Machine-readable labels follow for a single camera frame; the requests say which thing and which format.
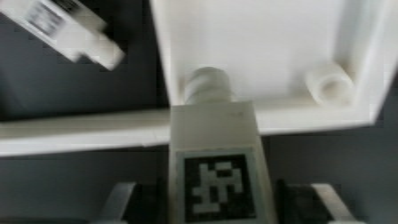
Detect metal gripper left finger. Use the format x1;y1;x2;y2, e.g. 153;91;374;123
95;182;159;224

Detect white square tabletop part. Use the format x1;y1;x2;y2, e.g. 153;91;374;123
150;0;398;135

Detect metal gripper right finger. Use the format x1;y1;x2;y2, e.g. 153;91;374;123
276;179;356;224

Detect white table leg front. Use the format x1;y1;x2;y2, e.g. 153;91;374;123
167;67;278;224

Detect white table leg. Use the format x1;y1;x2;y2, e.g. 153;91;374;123
167;67;278;224
0;0;125;70

